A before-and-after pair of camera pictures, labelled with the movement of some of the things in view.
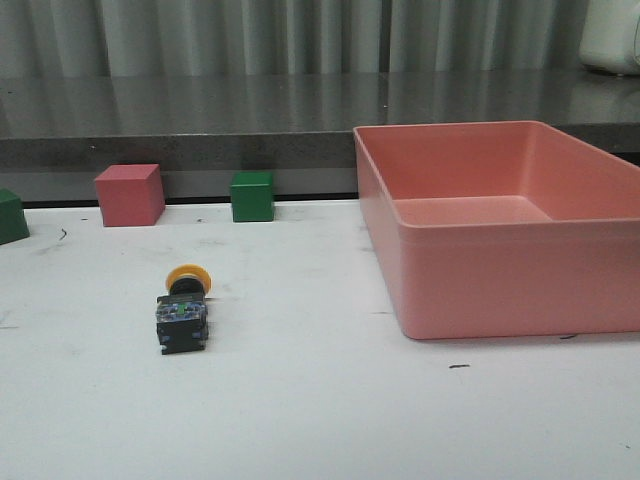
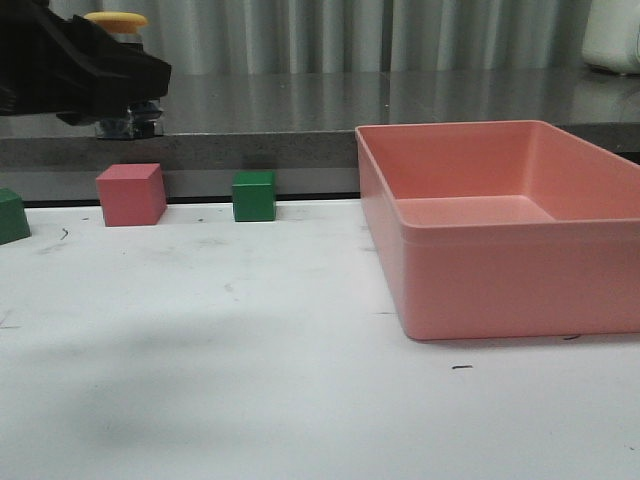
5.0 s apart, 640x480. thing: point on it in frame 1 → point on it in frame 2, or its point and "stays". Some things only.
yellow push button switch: (182, 314) → (126, 28)
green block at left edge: (13, 224) stays
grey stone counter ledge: (55, 133) stays
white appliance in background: (608, 37) stays
